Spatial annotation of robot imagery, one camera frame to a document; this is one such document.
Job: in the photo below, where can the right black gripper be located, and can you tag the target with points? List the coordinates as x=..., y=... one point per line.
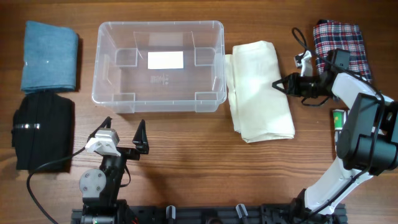
x=293, y=89

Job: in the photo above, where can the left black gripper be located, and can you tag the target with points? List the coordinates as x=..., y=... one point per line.
x=142, y=145

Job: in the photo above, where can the cream cloth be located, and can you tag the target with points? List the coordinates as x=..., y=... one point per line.
x=259, y=111

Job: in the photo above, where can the white printed cloth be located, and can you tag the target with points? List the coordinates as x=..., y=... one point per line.
x=339, y=118

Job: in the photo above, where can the plaid cloth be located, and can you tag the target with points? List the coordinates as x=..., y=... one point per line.
x=329, y=35

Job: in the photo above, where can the clear plastic storage container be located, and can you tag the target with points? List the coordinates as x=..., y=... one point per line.
x=160, y=66

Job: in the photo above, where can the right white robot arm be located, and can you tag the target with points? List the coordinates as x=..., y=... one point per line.
x=366, y=144

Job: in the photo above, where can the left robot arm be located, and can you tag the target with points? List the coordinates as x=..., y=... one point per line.
x=100, y=187

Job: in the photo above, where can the folded black cloth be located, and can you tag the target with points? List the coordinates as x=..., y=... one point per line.
x=42, y=129

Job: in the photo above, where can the folded blue denim cloth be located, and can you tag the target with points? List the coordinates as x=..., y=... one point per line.
x=50, y=58

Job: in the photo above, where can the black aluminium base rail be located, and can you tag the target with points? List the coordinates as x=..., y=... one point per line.
x=265, y=214

